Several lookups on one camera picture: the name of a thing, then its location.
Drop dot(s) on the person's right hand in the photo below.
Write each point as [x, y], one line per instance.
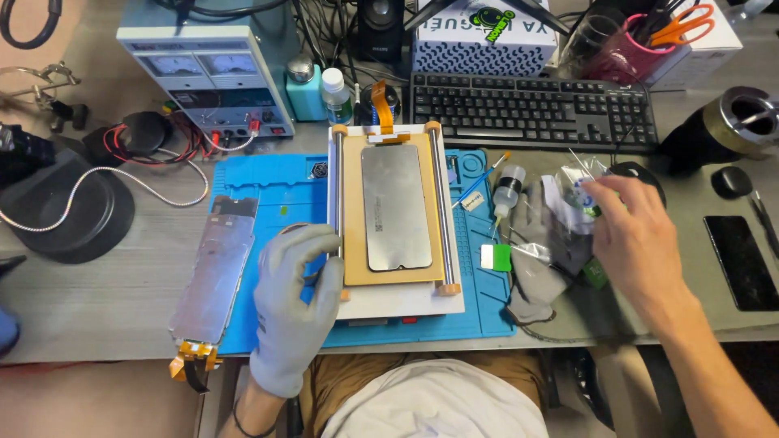
[639, 249]

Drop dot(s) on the person's left hand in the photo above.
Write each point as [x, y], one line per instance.
[292, 304]

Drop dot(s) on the person's right fingers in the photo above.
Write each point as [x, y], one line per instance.
[611, 201]

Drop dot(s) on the clear plastic bag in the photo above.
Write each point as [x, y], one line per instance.
[575, 194]

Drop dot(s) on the white screen separator machine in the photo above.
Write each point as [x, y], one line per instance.
[395, 301]

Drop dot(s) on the black computer mouse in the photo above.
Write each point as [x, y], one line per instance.
[645, 176]

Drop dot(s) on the green small packet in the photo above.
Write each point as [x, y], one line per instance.
[595, 274]

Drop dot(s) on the clear needle tip glue bottle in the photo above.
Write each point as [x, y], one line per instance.
[508, 191]

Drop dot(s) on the grey work glove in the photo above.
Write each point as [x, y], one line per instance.
[535, 286]

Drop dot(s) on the black round lid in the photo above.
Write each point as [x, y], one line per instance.
[731, 182]

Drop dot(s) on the black computer keyboard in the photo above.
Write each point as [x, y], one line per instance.
[529, 109]

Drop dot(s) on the green plastic scraper card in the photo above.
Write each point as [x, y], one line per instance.
[499, 258]

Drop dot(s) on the black cylinder with gold band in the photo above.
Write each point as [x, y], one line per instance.
[724, 131]

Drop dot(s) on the black smartphone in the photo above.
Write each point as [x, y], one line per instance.
[739, 261]

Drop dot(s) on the pink mesh pen cup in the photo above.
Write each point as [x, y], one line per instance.
[633, 58]

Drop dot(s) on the black tweezers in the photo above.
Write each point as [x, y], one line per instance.
[765, 222]

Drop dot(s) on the clear drinking glass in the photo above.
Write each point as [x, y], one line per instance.
[587, 45]

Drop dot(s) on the plain white cardboard box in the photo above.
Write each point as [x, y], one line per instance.
[706, 55]

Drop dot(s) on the white patterned cardboard box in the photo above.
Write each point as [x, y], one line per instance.
[481, 55]

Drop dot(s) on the phone screen with orange flex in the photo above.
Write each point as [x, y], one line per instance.
[395, 207]

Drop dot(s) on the black cylindrical can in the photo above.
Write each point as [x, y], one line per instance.
[389, 100]

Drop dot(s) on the tan rubber heating pad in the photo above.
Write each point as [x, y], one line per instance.
[353, 213]

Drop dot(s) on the person's white shirt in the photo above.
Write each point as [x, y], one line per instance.
[435, 401]

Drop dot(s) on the black desktop speaker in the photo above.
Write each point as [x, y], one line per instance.
[380, 30]

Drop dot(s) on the small white capped bottle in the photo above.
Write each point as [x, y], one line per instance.
[336, 97]

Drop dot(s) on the teal liquid dispenser bottle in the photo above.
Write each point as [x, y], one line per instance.
[304, 91]

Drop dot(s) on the blue silicone repair mat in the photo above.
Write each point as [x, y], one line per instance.
[274, 182]

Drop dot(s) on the grey bench power supply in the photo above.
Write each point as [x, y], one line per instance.
[207, 73]

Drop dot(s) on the black wrist band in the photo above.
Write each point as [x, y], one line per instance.
[246, 429]

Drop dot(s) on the red and black test leads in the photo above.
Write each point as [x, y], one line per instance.
[182, 143]

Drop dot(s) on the black round disc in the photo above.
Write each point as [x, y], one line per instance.
[146, 131]

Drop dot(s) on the black round lamp base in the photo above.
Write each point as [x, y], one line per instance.
[67, 213]

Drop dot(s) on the metal helping hands tool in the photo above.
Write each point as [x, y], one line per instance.
[42, 85]

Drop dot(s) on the blue rounded object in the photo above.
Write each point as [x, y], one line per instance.
[7, 331]

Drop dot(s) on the silver phone frame panel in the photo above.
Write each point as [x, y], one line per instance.
[216, 267]

